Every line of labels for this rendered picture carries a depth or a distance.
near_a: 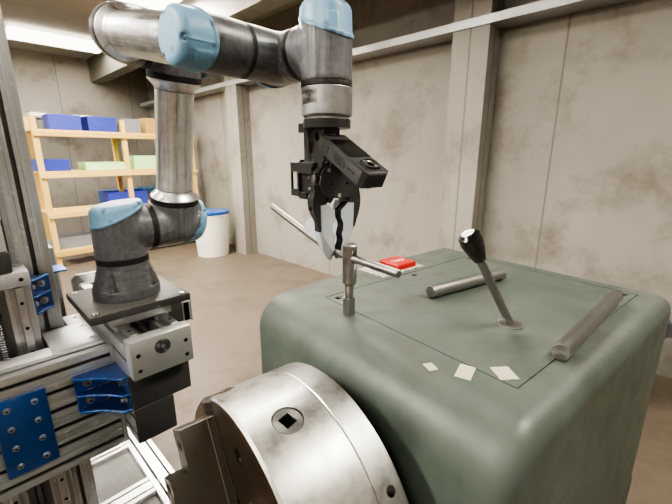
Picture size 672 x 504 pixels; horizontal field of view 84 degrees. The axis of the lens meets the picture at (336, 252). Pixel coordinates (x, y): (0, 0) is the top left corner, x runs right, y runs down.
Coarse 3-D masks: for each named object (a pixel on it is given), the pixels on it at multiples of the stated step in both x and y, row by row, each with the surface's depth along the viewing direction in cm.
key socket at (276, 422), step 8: (288, 408) 40; (280, 416) 39; (288, 416) 40; (296, 416) 40; (272, 424) 38; (280, 424) 38; (288, 424) 40; (296, 424) 39; (280, 432) 38; (288, 432) 38; (296, 432) 38
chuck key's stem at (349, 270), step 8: (344, 248) 56; (352, 248) 55; (344, 256) 56; (344, 264) 56; (352, 264) 56; (344, 272) 57; (352, 272) 56; (344, 280) 57; (352, 280) 57; (352, 288) 58; (352, 296) 58; (344, 304) 59; (352, 304) 58; (344, 312) 59; (352, 312) 59
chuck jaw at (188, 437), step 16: (208, 416) 44; (176, 432) 43; (192, 432) 42; (208, 432) 43; (192, 448) 41; (208, 448) 42; (192, 464) 41; (208, 464) 42; (224, 464) 43; (176, 480) 40; (192, 480) 40; (208, 480) 41; (224, 480) 42; (176, 496) 39; (192, 496) 40; (208, 496) 41; (224, 496) 41
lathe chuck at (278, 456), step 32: (256, 384) 45; (288, 384) 44; (224, 416) 41; (256, 416) 39; (320, 416) 40; (224, 448) 43; (256, 448) 36; (288, 448) 36; (320, 448) 37; (352, 448) 38; (256, 480) 36; (288, 480) 34; (320, 480) 35; (352, 480) 36
